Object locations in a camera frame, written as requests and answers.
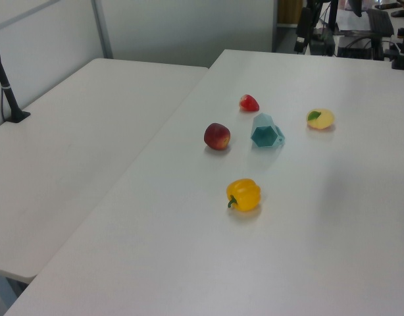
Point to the yellow peach with green leaf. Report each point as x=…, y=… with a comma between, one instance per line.
x=323, y=121

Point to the black camera stand pole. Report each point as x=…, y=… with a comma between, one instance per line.
x=14, y=107

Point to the teal faceted mug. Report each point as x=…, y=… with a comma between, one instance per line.
x=262, y=136

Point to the black stand clamp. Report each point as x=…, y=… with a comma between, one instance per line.
x=402, y=59

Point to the black tripod with camera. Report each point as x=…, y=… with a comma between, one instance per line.
x=304, y=26

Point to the grey metal partition post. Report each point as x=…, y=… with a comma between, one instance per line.
x=103, y=33

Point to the dark red apple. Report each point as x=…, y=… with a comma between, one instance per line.
x=216, y=136

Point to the black electronics box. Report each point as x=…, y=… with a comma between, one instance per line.
x=356, y=49

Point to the yellow bell pepper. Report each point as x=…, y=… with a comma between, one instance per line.
x=244, y=195

